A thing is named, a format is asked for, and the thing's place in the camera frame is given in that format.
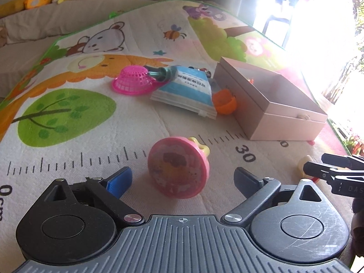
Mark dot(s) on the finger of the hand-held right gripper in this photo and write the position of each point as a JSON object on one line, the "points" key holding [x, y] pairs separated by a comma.
{"points": [[344, 161], [341, 180]]}

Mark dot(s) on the black metal frame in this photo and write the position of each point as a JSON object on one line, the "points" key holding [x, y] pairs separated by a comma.
{"points": [[266, 27]]}

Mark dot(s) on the blue and white tissue packet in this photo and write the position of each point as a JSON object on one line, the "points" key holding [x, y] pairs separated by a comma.
{"points": [[187, 91]]}

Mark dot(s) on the orange plastic toy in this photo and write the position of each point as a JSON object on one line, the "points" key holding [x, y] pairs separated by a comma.
{"points": [[224, 102]]}

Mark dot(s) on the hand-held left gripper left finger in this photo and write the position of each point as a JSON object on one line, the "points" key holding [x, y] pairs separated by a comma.
{"points": [[119, 180]]}

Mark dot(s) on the pink cardboard box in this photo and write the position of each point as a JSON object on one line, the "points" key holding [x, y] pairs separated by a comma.
{"points": [[284, 125]]}

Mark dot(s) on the pink plastic basket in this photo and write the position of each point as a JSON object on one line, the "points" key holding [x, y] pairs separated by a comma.
{"points": [[130, 80]]}

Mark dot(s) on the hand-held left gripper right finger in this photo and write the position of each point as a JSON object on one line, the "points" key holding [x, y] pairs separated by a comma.
{"points": [[244, 179]]}

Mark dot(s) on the cream plastic toy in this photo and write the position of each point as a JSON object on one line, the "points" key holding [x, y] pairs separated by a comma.
{"points": [[305, 158]]}

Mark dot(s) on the pink round toy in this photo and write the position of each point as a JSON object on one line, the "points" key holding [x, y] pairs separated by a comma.
{"points": [[176, 167]]}

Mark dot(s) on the printed cartoon play mat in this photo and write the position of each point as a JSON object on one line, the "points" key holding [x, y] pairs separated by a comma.
{"points": [[85, 148]]}

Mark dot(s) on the yellow cushion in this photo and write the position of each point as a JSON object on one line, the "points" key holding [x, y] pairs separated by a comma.
{"points": [[11, 8]]}

